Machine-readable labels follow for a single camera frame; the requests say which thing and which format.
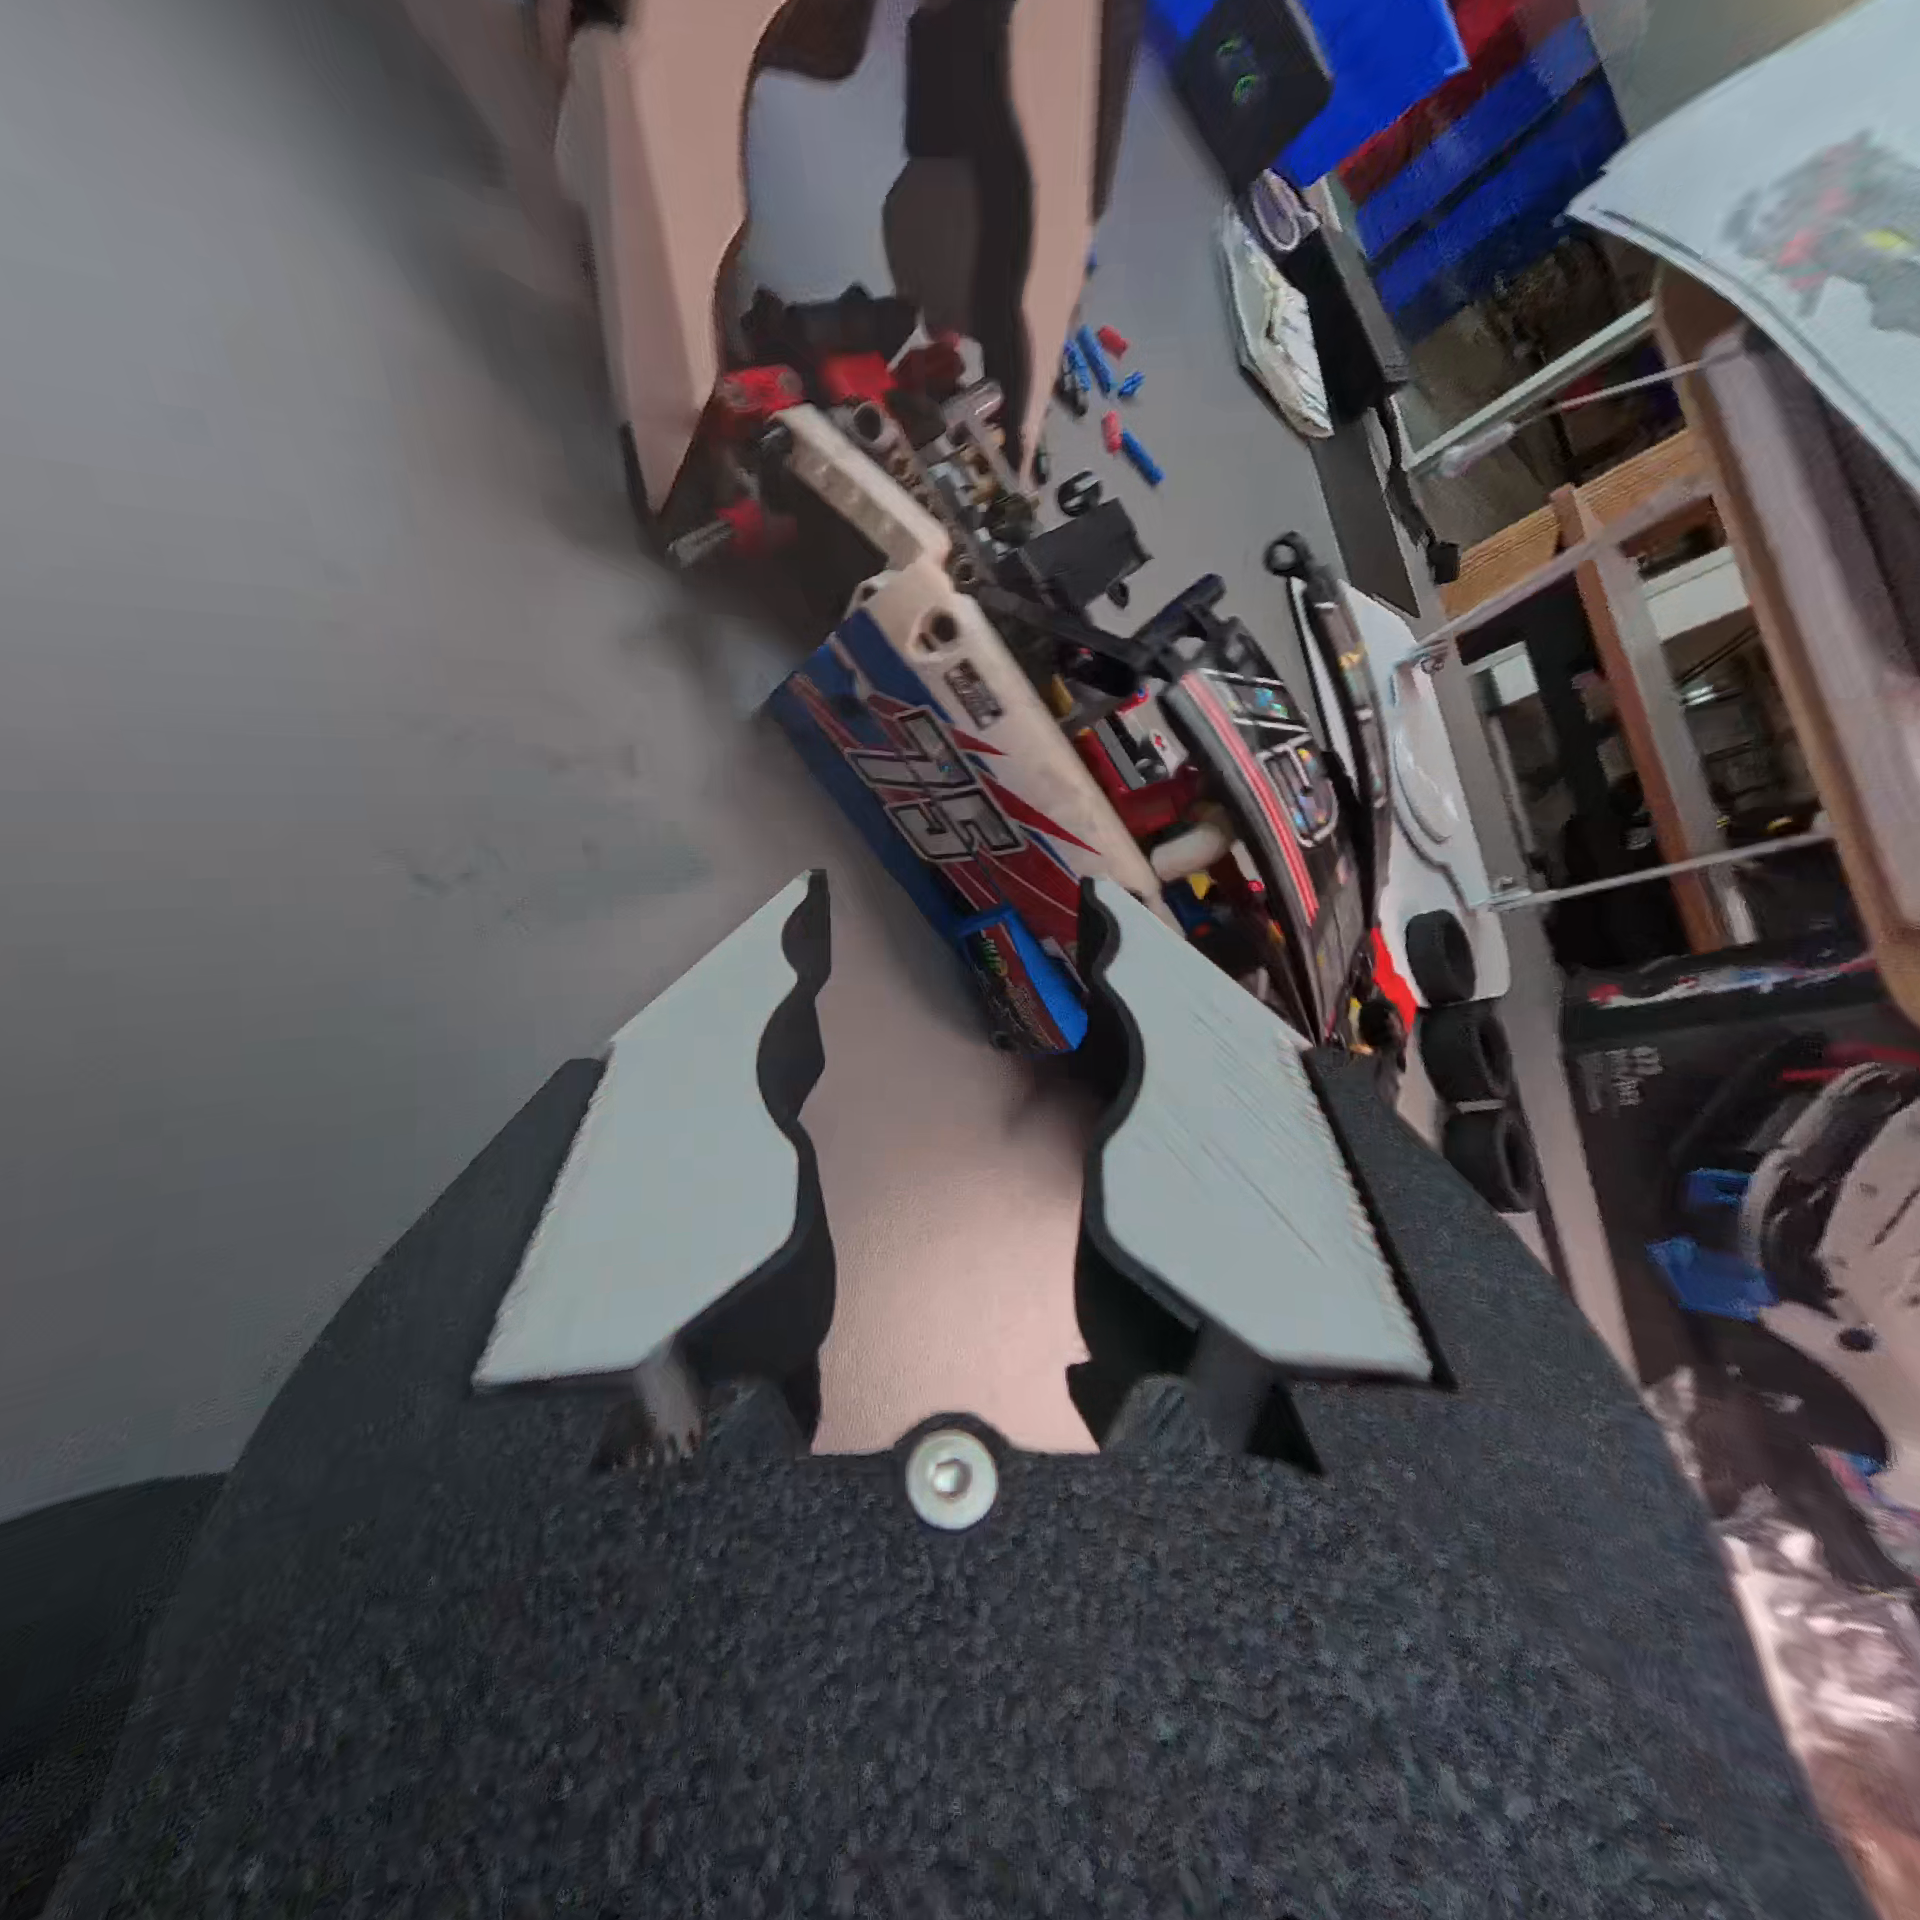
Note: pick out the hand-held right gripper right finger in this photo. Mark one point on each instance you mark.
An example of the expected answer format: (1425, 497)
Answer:
(1244, 1170)

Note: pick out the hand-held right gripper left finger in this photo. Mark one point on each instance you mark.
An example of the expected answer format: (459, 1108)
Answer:
(646, 1170)

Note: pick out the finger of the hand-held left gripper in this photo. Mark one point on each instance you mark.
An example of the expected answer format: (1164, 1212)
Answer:
(662, 225)
(1079, 148)

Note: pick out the toy brick race car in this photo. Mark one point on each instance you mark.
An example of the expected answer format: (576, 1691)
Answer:
(855, 480)

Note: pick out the grey desk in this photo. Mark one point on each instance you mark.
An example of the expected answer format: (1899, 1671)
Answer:
(299, 600)

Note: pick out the black power bank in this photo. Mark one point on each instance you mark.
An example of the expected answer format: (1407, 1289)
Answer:
(1244, 90)

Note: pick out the black toy tyre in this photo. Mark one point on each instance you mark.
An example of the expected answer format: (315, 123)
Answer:
(1442, 956)
(1492, 1157)
(1467, 1055)

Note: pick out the shiny sticker sheet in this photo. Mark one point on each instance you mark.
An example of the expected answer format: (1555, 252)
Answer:
(1276, 330)

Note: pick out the pile of connector pins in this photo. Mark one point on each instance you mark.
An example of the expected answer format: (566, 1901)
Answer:
(1107, 433)

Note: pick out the black flat box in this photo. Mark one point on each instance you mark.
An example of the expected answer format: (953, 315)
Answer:
(1350, 346)

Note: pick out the black toy set box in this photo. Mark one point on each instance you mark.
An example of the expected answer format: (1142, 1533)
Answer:
(1650, 1050)

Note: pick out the white rounded plate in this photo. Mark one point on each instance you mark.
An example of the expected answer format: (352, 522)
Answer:
(1425, 779)

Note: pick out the clear plastic bags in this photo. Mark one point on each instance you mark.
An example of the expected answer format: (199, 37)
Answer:
(1830, 1650)

